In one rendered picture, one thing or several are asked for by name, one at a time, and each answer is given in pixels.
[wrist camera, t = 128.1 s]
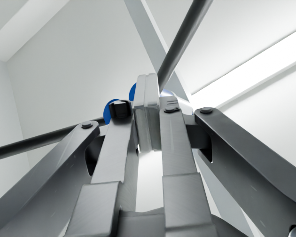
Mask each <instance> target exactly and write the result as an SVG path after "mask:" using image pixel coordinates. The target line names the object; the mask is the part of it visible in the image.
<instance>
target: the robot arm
mask: <svg viewBox="0 0 296 237"><path fill-rule="evenodd" d="M109 111H110V115H111V120H110V123H109V124H108V125H105V126H101V127H99V123H98V122H96V121H85V122H83V123H81V124H79V125H77V126H76V127H75V128H74V129H73V130H72V131H71V132H70V133H69V134H68V135H66V136H65V137H64V138H63V139H62V140H61V141H60V142H59V143H58V144H57V145H56V146H55V147H54V148H53V149H52V150H50V151H49V152H48V153H47V154H46V155H45V156H44V157H43V158H42V159H41V160H40V161H39V162H38V163H37V164H36V165H35V166H34V167H33V168H32V169H31V170H30V171H29V172H28V173H26V174H25V175H24V176H23V177H22V178H21V179H20V180H19V181H18V182H17V183H16V184H15V185H14V186H13V187H12V188H10V189H9V190H8V191H7V192H6V193H5V194H4V195H3V196H2V197H1V198H0V237H59V235H60V234H61V232H62V231H63V229H64V228H65V226H66V225H67V223H68V222H69V224H68V226H67V229H66V232H65V235H64V236H63V237H249V236H247V235H245V234H244V233H242V232H241V231H239V230H238V229H237V228H235V227H234V226H232V225H231V224H229V223H228V222H226V221H225V220H223V219H221V218H220V217H218V216H216V215H213V214H211V211H210V206H209V203H208V200H207V196H206V192H205V188H204V185H203V181H202V177H201V174H200V172H198V171H197V168H196V164H195V159H194V156H193V152H192V149H197V153H198V155H199V156H200V158H201V159H202V160H203V161H204V163H205V164H206V165H207V166H208V168H209V169H210V170H211V171H212V172H213V173H214V175H215V176H216V177H217V179H218V180H219V181H220V182H221V183H222V185H223V186H224V187H225V189H226V190H227V191H228V192H229V194H230V195H231V196H232V197H233V198H234V200H235V201H236V202H237V204H238V205H239V206H240V207H241V208H242V210H243V211H244V212H245V213H246V215H247V216H248V217H249V218H250V219H251V221H252V222H253V223H254V224H255V226H256V227H257V228H258V229H259V231H260V232H261V233H262V234H263V236H264V237H296V167H295V166H294V165H293V164H291V163H290V162H288V161H287V160H286V159H285V158H283V157H282V156H281V155H279V154H278V153H276V152H275V151H274V150H272V149H271V148H270V147H268V146H267V145H265V144H264V143H263V142H261V141H260V140H259V139H257V138H256V137H255V136H253V135H252V134H251V133H249V132H248V131H247V130H245V129H244V128H243V127H241V126H240V125H238V124H237V123H236V122H234V121H233V120H232V119H230V118H229V117H228V116H226V115H225V114H224V113H222V112H221V111H220V110H218V109H217V108H214V107H210V106H204V107H201V108H198V109H196V110H195V111H194V113H195V115H187V114H184V113H182V109H181V108H180V107H179V102H178V99H177V97H175V96H173V95H172V96H164V97H160V94H159V86H158V79H157V74H156V73H149V74H148V75H146V74H141V75H139V76H138V78H137V84H136V89H135V95H134V101H129V100H117V101H114V102H111V103H110V104H109ZM151 150H153V151H154V152H157V151H162V167H163V176H162V184H163V201H164V206H163V207H160V208H157V209H153V210H150V211H146V212H136V197H137V183H138V169H139V155H140V154H139V151H140V152H141V153H149V152H150V151H151Z"/></svg>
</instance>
